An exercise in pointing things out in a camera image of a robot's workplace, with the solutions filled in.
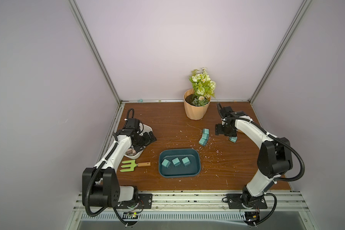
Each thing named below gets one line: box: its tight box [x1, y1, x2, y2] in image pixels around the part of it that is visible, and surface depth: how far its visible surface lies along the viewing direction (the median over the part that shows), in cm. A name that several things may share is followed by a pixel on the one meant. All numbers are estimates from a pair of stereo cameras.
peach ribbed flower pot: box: [183, 88, 211, 121], surface depth 102 cm
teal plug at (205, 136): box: [201, 133, 209, 140], surface depth 99 cm
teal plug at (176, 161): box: [172, 157, 181, 167], surface depth 87 cm
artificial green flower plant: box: [188, 67, 217, 107], surface depth 94 cm
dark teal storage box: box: [158, 148, 202, 179], surface depth 85 cm
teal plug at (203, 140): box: [198, 135, 209, 147], surface depth 96 cm
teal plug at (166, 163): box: [161, 158, 172, 169], surface depth 85 cm
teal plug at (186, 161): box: [181, 156, 191, 166], surface depth 87 cm
